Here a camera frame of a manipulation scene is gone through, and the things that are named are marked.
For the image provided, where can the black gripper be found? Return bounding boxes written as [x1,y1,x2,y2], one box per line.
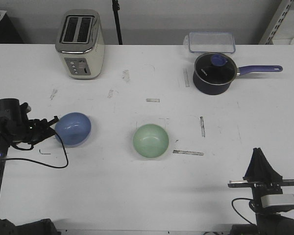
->
[228,148,294,211]
[12,102,59,147]

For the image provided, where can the blue bowl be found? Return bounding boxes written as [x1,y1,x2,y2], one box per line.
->
[54,112,92,147]

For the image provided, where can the green bowl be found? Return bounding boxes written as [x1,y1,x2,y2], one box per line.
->
[133,124,169,159]

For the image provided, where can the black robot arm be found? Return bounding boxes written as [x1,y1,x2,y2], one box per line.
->
[0,98,60,235]
[228,148,294,235]

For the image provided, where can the cream two-slot toaster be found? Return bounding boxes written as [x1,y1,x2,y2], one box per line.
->
[55,9,105,80]

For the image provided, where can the dark blue saucepan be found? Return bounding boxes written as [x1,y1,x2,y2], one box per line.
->
[193,65,283,95]

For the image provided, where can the glass pot lid blue knob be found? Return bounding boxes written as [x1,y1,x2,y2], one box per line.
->
[195,52,237,85]

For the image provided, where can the black tripod pole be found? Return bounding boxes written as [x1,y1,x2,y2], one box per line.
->
[112,0,123,45]

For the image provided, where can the clear plastic food container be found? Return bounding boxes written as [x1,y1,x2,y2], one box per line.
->
[183,32,236,54]

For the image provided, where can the grey metal shelf upright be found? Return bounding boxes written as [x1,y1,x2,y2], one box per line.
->
[258,0,294,45]

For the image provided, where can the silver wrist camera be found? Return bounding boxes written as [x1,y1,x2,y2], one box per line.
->
[261,194,294,208]

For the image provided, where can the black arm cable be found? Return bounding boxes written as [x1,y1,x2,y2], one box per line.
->
[231,197,257,225]
[2,131,70,169]

